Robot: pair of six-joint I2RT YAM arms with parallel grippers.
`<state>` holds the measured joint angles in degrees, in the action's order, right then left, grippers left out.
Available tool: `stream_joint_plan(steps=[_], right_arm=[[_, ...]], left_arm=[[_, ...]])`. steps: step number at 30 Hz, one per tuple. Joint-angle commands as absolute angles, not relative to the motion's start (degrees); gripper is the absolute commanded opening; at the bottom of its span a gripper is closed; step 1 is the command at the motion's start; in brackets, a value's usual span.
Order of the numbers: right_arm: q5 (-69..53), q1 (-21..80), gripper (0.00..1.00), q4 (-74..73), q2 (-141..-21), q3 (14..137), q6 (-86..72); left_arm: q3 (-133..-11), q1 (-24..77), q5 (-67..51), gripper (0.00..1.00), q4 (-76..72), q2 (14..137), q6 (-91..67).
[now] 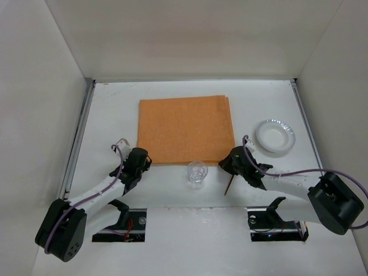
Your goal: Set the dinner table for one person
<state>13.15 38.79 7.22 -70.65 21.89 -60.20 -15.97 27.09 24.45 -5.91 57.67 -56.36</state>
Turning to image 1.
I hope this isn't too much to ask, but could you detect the orange cloth napkin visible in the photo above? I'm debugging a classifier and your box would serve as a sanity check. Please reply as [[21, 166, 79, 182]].
[[137, 95, 235, 164]]

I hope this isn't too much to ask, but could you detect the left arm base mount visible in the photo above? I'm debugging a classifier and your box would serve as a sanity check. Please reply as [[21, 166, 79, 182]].
[[91, 200, 147, 243]]

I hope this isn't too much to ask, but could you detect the right aluminium table rail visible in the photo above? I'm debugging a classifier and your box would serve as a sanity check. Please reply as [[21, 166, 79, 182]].
[[290, 78, 323, 168]]

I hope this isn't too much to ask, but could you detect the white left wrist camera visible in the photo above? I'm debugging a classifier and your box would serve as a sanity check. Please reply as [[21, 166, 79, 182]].
[[115, 138, 132, 158]]

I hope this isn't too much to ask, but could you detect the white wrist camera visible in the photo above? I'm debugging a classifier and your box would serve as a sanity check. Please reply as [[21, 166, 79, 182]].
[[243, 137, 256, 152], [115, 138, 132, 158]]

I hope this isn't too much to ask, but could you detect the left aluminium table rail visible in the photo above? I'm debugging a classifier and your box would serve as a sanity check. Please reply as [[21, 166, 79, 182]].
[[58, 78, 95, 200]]

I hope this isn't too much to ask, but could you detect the aluminium table rail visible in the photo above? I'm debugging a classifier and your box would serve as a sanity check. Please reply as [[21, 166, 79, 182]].
[[58, 78, 95, 200], [290, 78, 323, 168]]

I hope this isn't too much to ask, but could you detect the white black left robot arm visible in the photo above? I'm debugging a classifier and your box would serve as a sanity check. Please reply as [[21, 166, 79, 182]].
[[35, 145, 152, 262]]

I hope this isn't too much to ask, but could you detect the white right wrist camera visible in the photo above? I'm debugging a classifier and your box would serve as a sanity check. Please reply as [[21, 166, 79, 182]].
[[243, 137, 256, 152]]

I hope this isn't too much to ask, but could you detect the white paper plate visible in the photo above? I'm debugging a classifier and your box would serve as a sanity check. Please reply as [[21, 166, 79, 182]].
[[255, 119, 296, 154]]

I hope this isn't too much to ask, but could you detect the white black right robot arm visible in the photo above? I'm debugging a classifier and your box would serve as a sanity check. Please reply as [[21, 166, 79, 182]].
[[218, 146, 364, 235]]

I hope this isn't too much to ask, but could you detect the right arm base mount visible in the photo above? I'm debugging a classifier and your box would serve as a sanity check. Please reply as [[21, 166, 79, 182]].
[[247, 197, 309, 242]]

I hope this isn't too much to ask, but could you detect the clear plastic cup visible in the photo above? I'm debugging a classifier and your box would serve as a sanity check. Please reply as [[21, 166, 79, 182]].
[[187, 160, 208, 190]]

